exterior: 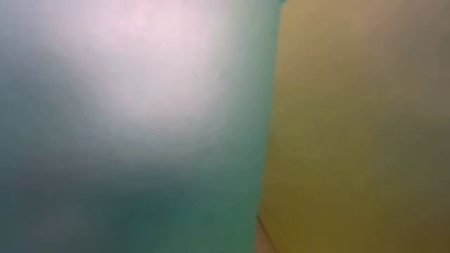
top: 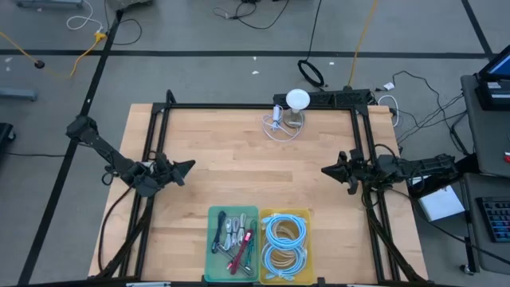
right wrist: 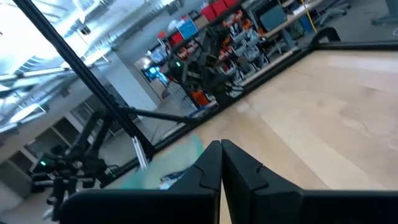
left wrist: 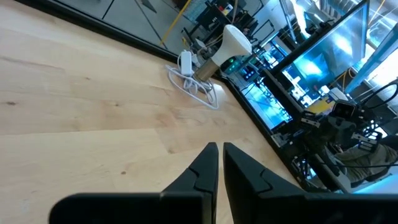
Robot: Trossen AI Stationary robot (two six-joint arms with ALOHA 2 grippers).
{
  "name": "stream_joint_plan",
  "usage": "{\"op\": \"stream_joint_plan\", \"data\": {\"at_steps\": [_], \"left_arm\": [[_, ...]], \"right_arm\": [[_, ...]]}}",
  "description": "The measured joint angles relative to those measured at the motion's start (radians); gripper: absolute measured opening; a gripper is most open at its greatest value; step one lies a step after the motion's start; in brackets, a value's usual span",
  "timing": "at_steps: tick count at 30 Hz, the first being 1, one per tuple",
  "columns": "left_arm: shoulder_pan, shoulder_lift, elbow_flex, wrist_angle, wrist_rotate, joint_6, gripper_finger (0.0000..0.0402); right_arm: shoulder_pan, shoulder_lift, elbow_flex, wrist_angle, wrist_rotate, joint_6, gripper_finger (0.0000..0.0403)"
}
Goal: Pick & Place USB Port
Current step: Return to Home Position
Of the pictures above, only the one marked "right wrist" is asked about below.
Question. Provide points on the blue box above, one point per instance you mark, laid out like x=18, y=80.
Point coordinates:
x=188, y=29

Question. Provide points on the grey workbench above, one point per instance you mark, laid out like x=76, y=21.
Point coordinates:
x=292, y=18

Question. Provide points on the silver aluminium bar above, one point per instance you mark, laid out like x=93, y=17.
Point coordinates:
x=140, y=154

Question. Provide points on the black background robot arm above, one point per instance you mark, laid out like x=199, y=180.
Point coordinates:
x=81, y=165

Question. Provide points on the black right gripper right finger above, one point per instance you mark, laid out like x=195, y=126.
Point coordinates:
x=280, y=205

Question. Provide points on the green translucent plastic bin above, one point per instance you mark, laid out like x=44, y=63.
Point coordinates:
x=174, y=155

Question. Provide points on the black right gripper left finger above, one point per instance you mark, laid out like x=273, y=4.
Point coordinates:
x=155, y=208

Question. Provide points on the red storage bins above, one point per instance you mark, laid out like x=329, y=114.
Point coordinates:
x=217, y=7

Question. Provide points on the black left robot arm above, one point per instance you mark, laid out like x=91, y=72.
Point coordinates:
x=214, y=81

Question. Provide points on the storage shelf with bins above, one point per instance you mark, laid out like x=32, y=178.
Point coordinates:
x=245, y=40

